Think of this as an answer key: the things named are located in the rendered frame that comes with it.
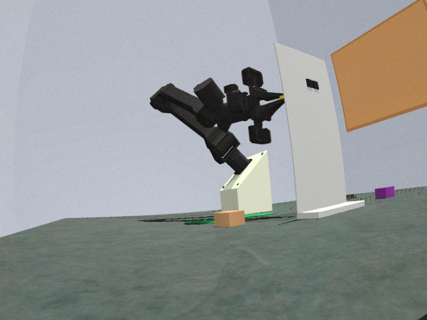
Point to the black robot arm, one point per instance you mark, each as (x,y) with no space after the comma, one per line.
(202,113)

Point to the tan rectangular block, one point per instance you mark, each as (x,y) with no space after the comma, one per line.
(229,218)

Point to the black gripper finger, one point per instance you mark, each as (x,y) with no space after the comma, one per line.
(261,93)
(265,112)

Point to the grey panel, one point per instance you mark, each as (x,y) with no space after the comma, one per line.
(315,139)

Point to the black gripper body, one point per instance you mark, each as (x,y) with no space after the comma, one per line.
(257,134)

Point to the purple rectangular block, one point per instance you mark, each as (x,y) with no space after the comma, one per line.
(385,192)

